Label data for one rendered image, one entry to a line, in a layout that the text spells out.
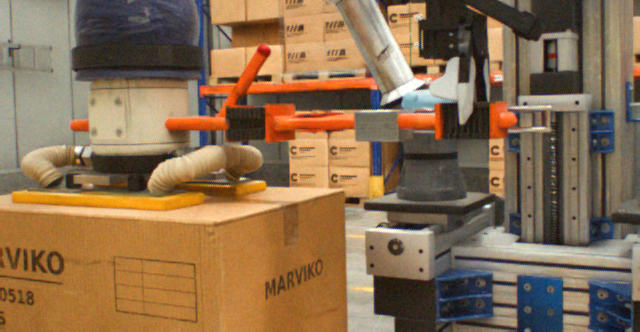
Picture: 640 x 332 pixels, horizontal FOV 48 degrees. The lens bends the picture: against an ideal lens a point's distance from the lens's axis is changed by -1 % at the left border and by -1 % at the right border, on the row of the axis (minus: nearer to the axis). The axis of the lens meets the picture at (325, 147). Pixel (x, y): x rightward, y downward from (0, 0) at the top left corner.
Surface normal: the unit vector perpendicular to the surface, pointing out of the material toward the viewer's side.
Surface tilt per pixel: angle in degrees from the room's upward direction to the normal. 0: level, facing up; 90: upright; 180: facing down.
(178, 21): 85
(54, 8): 90
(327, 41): 90
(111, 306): 90
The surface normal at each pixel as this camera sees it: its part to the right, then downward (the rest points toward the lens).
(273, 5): -0.50, 0.04
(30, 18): 0.87, 0.00
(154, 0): 0.43, -0.24
